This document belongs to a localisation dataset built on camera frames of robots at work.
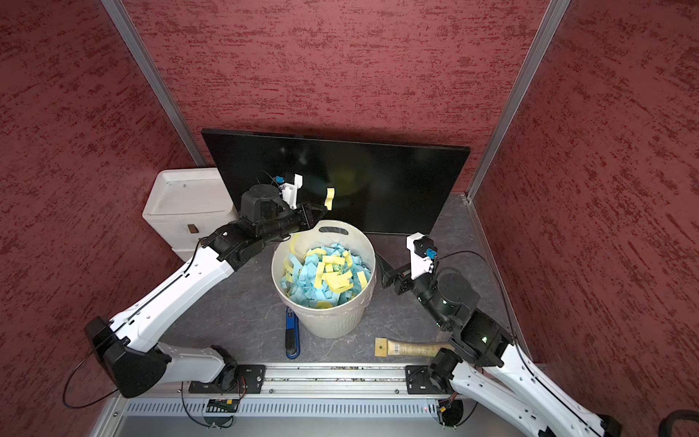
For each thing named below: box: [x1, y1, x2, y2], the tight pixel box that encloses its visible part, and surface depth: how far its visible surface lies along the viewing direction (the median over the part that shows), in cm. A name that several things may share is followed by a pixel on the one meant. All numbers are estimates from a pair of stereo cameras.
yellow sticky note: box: [324, 187, 335, 212], surface depth 72 cm
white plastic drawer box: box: [141, 166, 239, 263], surface depth 87 cm
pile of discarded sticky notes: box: [281, 233, 372, 309], surface depth 73 cm
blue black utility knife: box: [284, 305, 301, 360], surface depth 81 cm
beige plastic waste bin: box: [271, 219, 377, 340], surface depth 75 cm
